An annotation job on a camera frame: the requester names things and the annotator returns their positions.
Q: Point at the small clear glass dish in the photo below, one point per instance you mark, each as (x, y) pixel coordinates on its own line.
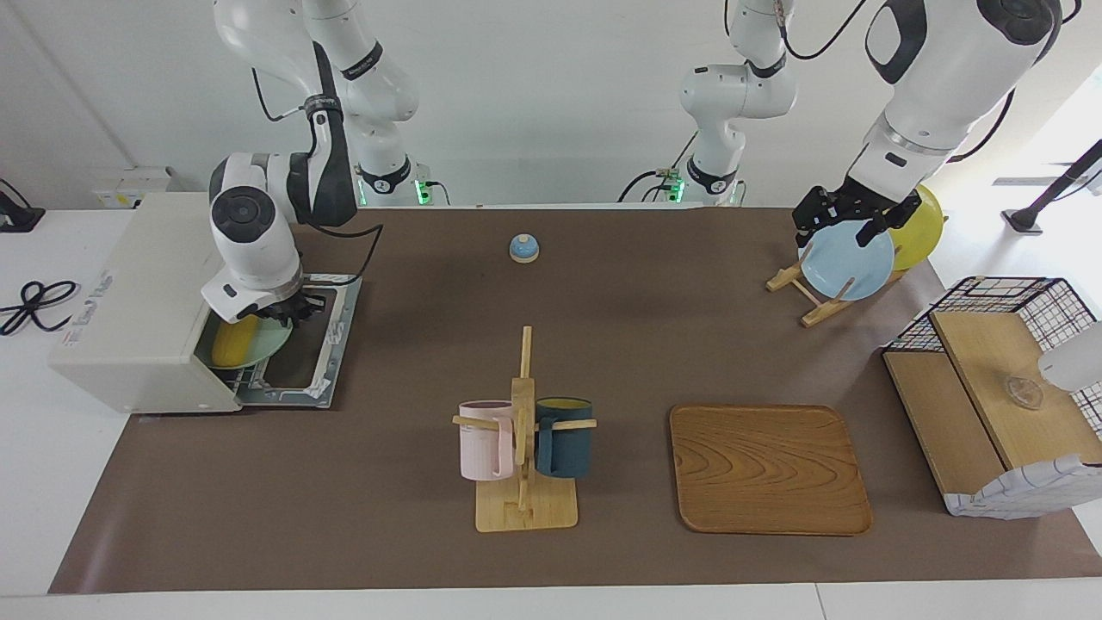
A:
(1024, 393)

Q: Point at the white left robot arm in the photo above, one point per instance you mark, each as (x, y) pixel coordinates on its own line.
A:
(947, 77)

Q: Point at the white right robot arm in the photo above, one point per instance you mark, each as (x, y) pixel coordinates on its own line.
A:
(250, 241)

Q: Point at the beige toaster oven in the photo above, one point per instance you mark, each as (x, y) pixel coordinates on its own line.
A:
(129, 301)

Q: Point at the black stand with pole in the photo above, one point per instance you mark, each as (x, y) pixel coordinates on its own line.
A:
(1055, 189)

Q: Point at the brown table mat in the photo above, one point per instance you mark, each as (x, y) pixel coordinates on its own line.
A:
(603, 344)

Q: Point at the pale green plate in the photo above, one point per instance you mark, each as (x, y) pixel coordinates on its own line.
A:
(271, 343)

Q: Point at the yellow plate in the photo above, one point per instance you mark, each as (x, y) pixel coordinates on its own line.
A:
(921, 228)

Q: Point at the light blue plate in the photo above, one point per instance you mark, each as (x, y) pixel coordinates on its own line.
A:
(848, 263)

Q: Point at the wooden plate rack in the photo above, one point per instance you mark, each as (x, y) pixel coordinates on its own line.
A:
(818, 310)

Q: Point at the white rounded blurry object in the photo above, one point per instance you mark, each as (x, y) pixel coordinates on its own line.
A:
(1074, 357)

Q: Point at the black stand foot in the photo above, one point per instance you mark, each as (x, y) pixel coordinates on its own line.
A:
(15, 215)

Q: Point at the white power strip box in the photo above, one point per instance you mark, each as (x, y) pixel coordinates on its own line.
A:
(133, 188)

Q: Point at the wooden serving tray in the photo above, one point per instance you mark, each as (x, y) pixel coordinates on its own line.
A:
(770, 469)

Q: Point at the wooden step shelf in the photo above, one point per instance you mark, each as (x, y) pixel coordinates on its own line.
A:
(990, 370)

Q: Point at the wooden mug tree stand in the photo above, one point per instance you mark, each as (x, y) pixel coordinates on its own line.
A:
(523, 508)

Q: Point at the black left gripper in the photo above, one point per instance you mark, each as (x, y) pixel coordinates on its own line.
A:
(852, 205)

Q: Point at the yellow corn cob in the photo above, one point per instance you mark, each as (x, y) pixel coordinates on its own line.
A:
(234, 343)

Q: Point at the dark blue mug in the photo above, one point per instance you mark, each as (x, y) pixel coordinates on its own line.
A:
(564, 443)

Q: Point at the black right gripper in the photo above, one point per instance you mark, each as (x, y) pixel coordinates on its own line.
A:
(288, 310)

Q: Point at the pink mug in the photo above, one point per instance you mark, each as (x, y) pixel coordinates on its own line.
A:
(484, 443)

